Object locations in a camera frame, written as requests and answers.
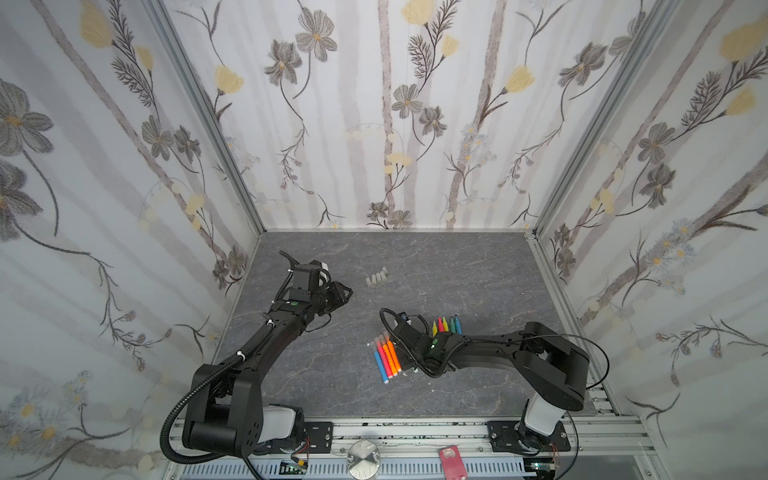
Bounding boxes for red marker pen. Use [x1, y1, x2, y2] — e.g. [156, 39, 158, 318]
[374, 338, 393, 381]

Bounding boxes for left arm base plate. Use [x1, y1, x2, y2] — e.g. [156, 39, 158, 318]
[257, 421, 335, 455]

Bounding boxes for pink rectangular tag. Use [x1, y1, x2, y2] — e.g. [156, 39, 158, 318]
[439, 445, 468, 480]

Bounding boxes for black corrugated cable conduit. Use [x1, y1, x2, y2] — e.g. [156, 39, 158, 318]
[159, 359, 241, 466]

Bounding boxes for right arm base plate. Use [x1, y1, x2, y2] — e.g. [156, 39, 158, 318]
[486, 420, 572, 457]

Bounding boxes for light blue marker pen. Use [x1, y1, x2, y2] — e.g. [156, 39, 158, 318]
[371, 343, 389, 384]

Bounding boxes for dark orange marker pen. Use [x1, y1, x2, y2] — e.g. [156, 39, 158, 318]
[379, 336, 399, 376]

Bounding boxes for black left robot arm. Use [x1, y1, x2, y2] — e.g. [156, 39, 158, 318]
[161, 257, 352, 463]

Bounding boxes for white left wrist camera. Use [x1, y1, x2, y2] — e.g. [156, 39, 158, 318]
[310, 260, 331, 282]

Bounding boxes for round silver metal knob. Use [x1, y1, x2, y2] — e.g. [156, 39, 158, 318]
[346, 439, 381, 480]

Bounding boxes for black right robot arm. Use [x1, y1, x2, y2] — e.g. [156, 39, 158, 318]
[387, 320, 591, 436]

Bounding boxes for white slotted cable duct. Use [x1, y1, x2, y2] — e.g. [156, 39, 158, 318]
[179, 458, 538, 480]

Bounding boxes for aluminium mounting rail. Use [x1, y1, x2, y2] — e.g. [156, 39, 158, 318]
[165, 415, 669, 479]

